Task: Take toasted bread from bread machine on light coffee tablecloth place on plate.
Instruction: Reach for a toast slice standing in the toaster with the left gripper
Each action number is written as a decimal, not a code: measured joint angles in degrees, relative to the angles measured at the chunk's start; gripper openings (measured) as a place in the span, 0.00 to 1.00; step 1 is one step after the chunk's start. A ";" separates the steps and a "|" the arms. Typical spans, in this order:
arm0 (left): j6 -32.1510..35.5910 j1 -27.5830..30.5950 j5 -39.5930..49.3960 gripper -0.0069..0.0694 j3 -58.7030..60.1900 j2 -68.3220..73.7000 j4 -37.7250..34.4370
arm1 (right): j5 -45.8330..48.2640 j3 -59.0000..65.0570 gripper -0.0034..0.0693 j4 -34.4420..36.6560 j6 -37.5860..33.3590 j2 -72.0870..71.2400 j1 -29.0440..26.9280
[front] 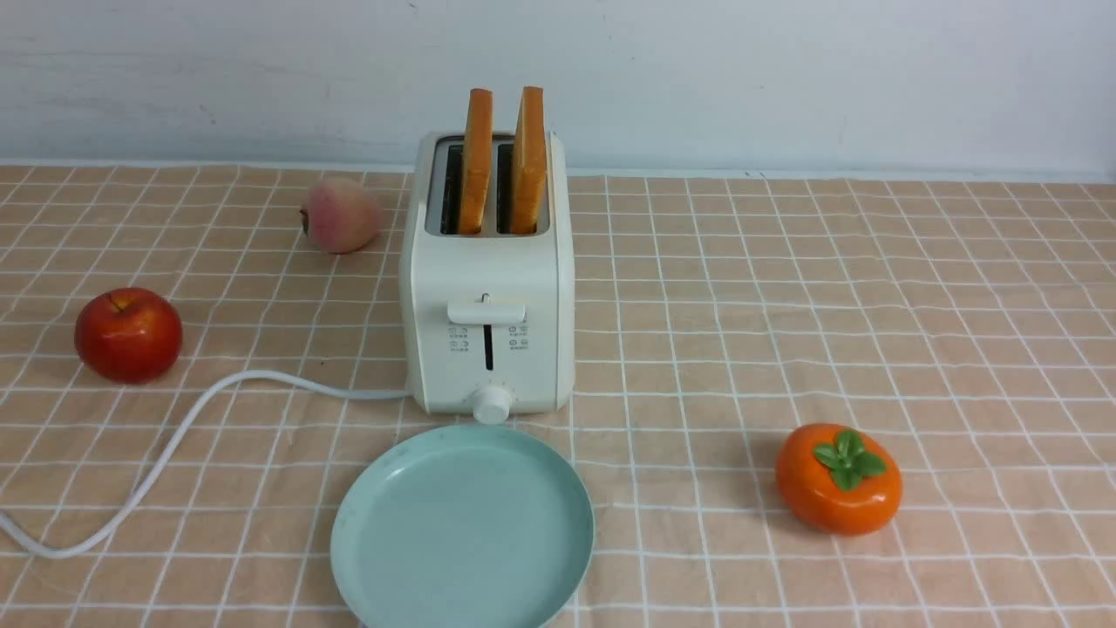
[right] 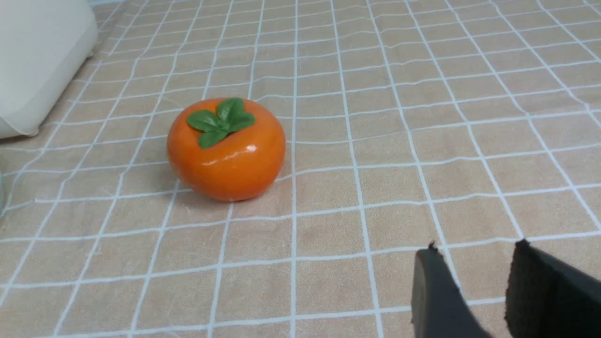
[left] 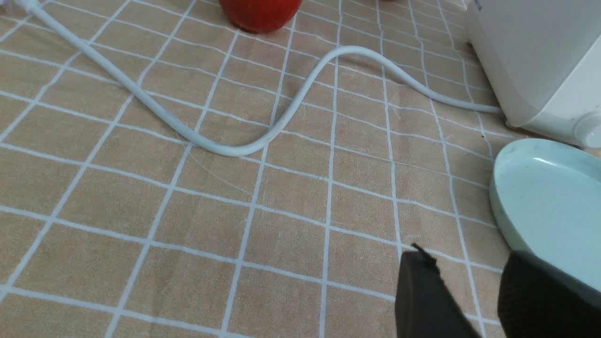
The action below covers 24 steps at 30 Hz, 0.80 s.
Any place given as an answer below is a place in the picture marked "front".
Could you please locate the toasted bread slice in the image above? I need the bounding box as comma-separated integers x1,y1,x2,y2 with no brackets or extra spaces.
510,85,548,235
456,88,492,236

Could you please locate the light blue round plate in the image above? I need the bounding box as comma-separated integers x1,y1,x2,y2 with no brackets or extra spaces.
330,424,596,627

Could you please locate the white two-slot toaster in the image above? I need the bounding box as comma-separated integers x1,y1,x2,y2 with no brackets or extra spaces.
400,132,575,424

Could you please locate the orange persimmon with green leaves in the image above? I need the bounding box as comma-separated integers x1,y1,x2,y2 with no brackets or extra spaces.
775,424,903,537

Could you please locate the white toaster power cord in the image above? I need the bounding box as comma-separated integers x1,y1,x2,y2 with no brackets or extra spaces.
0,369,411,559

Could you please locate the pink peach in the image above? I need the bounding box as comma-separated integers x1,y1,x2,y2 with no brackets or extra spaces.
300,178,384,255

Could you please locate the red apple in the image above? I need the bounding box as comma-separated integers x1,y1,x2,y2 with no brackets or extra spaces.
73,286,183,385

